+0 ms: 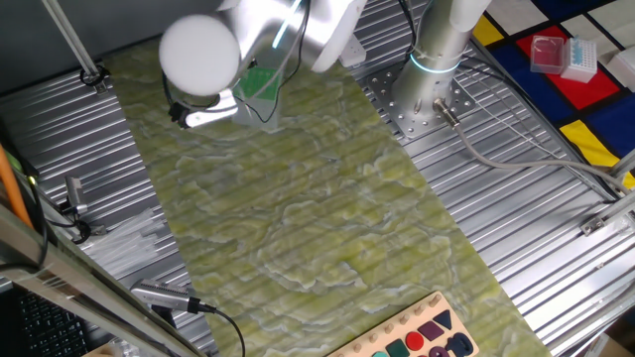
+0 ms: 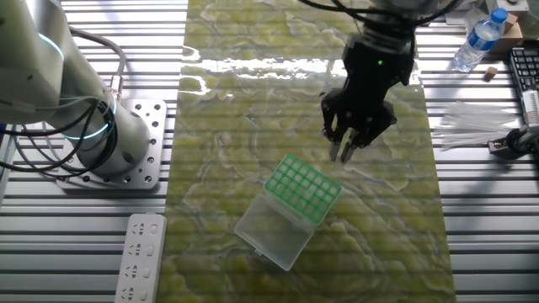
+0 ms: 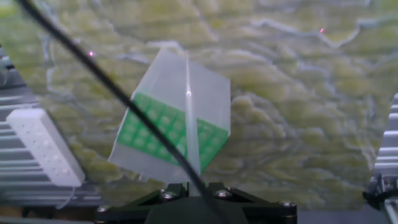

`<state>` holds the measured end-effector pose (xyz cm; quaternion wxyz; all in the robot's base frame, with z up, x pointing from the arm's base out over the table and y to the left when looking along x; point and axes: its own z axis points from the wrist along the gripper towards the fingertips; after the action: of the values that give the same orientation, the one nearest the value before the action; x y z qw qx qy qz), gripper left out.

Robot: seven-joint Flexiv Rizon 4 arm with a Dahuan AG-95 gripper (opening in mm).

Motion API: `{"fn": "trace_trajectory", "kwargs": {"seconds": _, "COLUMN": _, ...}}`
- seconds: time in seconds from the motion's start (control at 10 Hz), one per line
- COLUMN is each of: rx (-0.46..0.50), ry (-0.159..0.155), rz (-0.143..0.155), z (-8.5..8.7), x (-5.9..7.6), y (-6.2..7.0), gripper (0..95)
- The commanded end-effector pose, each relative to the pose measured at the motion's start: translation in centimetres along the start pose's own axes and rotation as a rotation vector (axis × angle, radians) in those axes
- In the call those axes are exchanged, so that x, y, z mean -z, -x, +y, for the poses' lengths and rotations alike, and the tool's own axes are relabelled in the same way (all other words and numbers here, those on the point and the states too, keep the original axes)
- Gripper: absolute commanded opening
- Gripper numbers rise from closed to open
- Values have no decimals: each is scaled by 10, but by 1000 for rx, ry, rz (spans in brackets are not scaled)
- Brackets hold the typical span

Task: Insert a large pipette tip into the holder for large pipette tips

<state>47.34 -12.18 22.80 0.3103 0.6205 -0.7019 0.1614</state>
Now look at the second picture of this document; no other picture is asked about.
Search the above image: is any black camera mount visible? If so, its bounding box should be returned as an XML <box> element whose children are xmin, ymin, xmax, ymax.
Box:
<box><xmin>488</xmin><ymin>125</ymin><xmax>539</xmax><ymax>161</ymax></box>

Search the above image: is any cardboard box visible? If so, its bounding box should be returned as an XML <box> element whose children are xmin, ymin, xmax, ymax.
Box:
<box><xmin>490</xmin><ymin>12</ymin><xmax>525</xmax><ymax>55</ymax></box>

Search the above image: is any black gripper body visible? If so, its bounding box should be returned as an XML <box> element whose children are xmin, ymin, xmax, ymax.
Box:
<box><xmin>340</xmin><ymin>24</ymin><xmax>417</xmax><ymax>128</ymax></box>

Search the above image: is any white box with black knob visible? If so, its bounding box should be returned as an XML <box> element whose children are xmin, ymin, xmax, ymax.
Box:
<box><xmin>495</xmin><ymin>0</ymin><xmax>531</xmax><ymax>13</ymax></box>

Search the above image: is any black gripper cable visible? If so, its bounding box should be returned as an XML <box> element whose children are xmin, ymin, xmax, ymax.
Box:
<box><xmin>296</xmin><ymin>0</ymin><xmax>464</xmax><ymax>27</ymax></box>

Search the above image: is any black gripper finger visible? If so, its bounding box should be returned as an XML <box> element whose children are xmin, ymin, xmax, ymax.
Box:
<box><xmin>320</xmin><ymin>88</ymin><xmax>350</xmax><ymax>163</ymax></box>
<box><xmin>339</xmin><ymin>100</ymin><xmax>398</xmax><ymax>165</ymax></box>

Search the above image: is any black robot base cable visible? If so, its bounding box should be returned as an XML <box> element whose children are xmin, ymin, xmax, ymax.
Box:
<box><xmin>0</xmin><ymin>98</ymin><xmax>120</xmax><ymax>178</ymax></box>

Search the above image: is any pile of clear pipette tips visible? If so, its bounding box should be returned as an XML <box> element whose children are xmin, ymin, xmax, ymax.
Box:
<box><xmin>431</xmin><ymin>100</ymin><xmax>523</xmax><ymax>152</ymax></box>

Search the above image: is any ribbed silver depth camera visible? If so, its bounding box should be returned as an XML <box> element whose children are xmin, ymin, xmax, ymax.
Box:
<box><xmin>520</xmin><ymin>89</ymin><xmax>539</xmax><ymax>127</ymax></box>

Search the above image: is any white power strip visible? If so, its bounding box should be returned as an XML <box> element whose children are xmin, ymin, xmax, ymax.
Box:
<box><xmin>114</xmin><ymin>212</ymin><xmax>168</xmax><ymax>303</ymax></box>

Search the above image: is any black keyboard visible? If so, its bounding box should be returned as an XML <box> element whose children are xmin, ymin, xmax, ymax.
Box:
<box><xmin>509</xmin><ymin>47</ymin><xmax>539</xmax><ymax>93</ymax></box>

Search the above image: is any green marble pattern mat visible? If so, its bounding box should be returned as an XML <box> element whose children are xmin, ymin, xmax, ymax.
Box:
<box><xmin>156</xmin><ymin>0</ymin><xmax>457</xmax><ymax>303</ymax></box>

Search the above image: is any clear water bottle blue cap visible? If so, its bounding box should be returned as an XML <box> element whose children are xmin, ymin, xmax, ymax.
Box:
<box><xmin>452</xmin><ymin>7</ymin><xmax>510</xmax><ymax>73</ymax></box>

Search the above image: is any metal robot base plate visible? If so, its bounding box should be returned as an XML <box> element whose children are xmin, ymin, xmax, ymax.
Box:
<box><xmin>56</xmin><ymin>98</ymin><xmax>168</xmax><ymax>191</ymax></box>

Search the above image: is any green pipette tip holder box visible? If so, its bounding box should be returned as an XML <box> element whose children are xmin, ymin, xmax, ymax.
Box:
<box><xmin>233</xmin><ymin>153</ymin><xmax>343</xmax><ymax>272</ymax></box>

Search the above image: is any thick grey robot cable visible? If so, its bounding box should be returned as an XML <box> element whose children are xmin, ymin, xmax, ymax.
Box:
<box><xmin>68</xmin><ymin>26</ymin><xmax>128</xmax><ymax>102</ymax></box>

